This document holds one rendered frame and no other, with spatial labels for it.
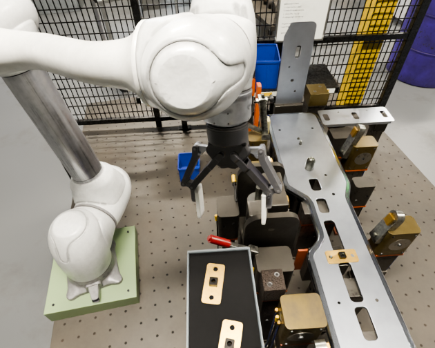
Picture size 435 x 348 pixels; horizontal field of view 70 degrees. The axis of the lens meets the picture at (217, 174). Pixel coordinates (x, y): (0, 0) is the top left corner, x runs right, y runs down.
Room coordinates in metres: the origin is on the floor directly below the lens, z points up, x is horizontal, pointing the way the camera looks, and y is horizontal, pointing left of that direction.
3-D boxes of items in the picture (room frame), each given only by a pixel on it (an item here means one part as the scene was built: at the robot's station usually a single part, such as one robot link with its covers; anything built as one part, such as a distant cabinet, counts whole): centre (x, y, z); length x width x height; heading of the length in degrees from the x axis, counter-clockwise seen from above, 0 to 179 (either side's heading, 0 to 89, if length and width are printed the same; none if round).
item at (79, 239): (0.53, 0.45, 0.92); 0.18 x 0.16 x 0.22; 169
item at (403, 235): (0.47, -0.52, 0.87); 0.12 x 0.07 x 0.35; 92
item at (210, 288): (0.27, 0.02, 1.17); 0.08 x 0.04 x 0.01; 171
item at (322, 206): (0.58, -0.32, 0.84); 0.12 x 0.05 x 0.29; 92
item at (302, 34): (1.13, -0.32, 1.17); 0.12 x 0.01 x 0.34; 92
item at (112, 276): (0.50, 0.45, 0.79); 0.22 x 0.18 x 0.06; 21
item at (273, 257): (0.36, -0.12, 0.89); 0.12 x 0.07 x 0.38; 92
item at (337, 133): (0.95, -0.52, 0.84); 0.12 x 0.07 x 0.28; 92
